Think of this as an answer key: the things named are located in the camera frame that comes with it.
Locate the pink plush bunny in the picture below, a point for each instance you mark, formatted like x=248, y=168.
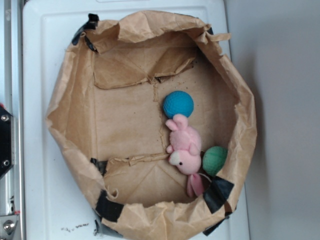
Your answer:
x=184, y=151

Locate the white plastic tray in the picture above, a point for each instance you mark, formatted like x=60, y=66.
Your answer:
x=55, y=208

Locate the brown paper bag bin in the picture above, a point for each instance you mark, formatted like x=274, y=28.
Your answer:
x=106, y=116

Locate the silver aluminium frame rail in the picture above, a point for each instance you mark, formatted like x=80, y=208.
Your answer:
x=12, y=187

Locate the blue foam ball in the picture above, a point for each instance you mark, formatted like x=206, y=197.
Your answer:
x=178, y=102

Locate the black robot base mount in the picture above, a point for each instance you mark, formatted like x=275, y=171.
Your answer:
x=6, y=143

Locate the green foam ball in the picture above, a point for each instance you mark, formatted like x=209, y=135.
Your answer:
x=214, y=159

